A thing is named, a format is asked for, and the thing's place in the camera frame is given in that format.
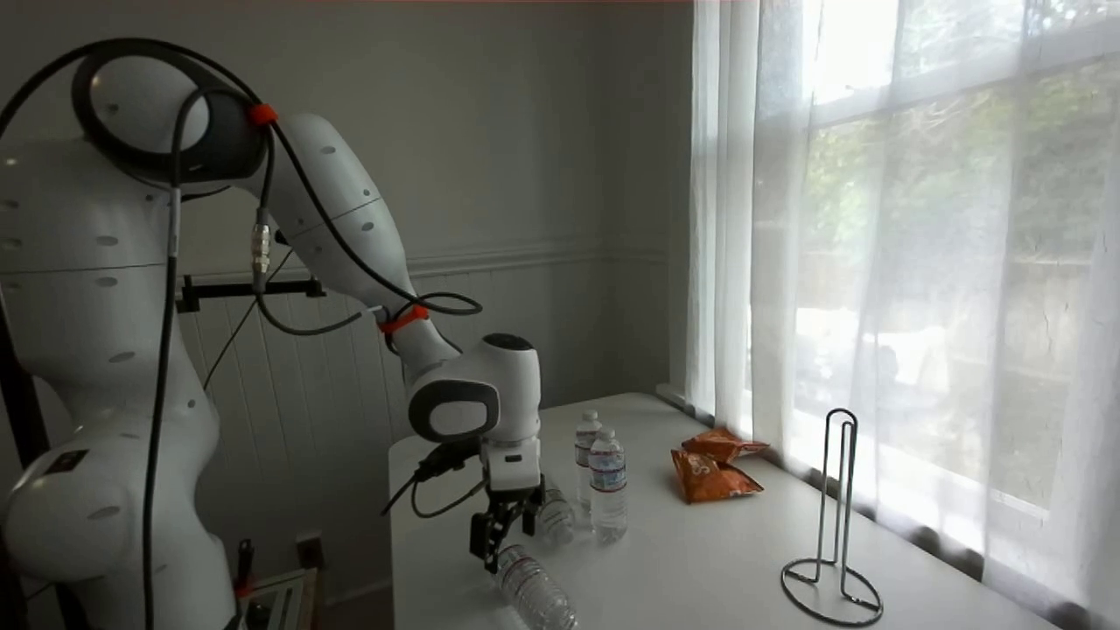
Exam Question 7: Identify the left orange snack bag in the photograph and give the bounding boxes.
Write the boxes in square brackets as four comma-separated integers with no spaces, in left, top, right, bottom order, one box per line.
[681,426,771,463]

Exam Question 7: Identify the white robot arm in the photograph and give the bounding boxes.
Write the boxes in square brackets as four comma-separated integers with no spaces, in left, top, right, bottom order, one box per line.
[0,40,543,630]

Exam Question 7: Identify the metal paper towel holder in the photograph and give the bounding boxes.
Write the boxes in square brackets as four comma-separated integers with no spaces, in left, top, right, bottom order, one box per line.
[779,405,885,630]

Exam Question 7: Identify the right orange snack bag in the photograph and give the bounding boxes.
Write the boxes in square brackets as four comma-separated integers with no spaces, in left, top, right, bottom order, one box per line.
[671,453,758,505]

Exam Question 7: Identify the orange snack bag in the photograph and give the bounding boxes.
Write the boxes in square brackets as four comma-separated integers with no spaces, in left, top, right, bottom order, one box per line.
[681,426,771,463]
[671,453,758,505]

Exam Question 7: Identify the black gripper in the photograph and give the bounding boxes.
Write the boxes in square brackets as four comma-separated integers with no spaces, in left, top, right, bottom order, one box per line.
[469,438,546,571]

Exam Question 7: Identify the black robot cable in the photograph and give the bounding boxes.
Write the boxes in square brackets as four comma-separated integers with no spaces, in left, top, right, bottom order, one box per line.
[0,37,487,630]

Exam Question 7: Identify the white sheer curtain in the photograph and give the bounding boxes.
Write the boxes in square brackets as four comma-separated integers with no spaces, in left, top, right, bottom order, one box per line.
[676,0,1120,630]

